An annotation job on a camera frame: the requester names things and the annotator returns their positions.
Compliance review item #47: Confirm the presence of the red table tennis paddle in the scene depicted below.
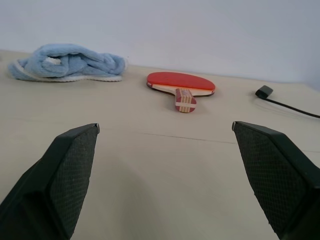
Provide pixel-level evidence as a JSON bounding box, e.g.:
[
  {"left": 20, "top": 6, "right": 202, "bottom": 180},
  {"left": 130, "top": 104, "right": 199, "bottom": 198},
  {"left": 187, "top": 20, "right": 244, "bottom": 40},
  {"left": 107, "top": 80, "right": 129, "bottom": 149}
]
[{"left": 146, "top": 71, "right": 216, "bottom": 114}]

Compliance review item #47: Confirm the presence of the light blue folded towel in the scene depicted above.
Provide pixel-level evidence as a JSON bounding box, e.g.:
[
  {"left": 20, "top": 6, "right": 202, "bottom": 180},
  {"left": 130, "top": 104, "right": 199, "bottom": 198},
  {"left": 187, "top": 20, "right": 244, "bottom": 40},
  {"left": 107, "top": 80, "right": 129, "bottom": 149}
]
[{"left": 7, "top": 43, "right": 127, "bottom": 83}]

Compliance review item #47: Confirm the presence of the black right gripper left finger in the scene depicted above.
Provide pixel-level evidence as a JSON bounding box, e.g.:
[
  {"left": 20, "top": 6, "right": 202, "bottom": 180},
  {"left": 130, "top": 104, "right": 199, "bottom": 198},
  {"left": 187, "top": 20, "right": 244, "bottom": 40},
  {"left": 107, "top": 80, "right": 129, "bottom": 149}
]
[{"left": 0, "top": 122, "right": 100, "bottom": 240}]

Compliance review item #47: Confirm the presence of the black plug with cable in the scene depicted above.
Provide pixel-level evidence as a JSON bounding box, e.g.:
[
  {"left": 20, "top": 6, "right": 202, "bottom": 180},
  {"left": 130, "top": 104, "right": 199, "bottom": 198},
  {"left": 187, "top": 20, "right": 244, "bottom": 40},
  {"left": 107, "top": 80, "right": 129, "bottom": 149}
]
[{"left": 254, "top": 85, "right": 320, "bottom": 119}]

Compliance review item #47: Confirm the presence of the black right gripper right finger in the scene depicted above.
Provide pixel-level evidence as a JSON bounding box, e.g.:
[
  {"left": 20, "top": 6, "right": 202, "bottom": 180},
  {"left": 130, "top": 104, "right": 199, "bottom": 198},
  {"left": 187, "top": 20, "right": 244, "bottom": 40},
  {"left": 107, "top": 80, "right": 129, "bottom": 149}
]
[{"left": 231, "top": 120, "right": 320, "bottom": 240}]

